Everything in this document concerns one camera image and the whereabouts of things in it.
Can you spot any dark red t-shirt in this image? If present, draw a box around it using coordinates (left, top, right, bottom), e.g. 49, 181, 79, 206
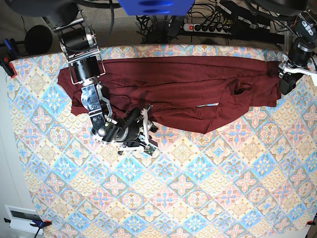
57, 56, 283, 134

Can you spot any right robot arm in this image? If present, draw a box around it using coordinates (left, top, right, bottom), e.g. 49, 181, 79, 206
42, 0, 158, 150

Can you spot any patterned tablecloth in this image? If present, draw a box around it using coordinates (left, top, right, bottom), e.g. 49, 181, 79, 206
6, 54, 317, 238

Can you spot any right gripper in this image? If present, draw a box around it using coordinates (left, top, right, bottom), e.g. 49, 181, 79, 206
108, 107, 158, 146

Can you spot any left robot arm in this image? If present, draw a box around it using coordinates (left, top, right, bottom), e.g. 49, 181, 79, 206
278, 13, 317, 95

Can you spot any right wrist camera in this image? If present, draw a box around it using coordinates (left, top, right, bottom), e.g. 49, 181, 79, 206
144, 145, 157, 156

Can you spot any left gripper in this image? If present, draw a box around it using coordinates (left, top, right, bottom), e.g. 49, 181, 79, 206
278, 41, 315, 95

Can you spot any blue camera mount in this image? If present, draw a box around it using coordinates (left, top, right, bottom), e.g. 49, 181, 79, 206
118, 0, 194, 16

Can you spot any blue clamp upper left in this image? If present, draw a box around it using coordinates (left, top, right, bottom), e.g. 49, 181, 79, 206
3, 39, 18, 60

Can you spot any orange clamp bottom right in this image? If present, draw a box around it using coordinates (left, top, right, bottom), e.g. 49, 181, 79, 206
306, 221, 316, 226

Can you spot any metal table frame leg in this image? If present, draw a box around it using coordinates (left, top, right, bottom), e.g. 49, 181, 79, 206
283, 30, 297, 55

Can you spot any white power strip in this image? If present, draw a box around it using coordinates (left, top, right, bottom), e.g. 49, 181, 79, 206
183, 23, 230, 35

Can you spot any blue orange clamp bottom left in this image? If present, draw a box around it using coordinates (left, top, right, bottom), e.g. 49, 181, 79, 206
4, 218, 52, 234

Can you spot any red black clamp left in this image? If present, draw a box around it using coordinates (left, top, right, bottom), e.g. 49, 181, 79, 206
0, 57, 17, 78

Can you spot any white wall outlet box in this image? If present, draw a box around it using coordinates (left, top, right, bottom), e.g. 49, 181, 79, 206
4, 205, 41, 223

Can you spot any black round stool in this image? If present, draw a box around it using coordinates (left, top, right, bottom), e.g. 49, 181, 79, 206
24, 25, 53, 55

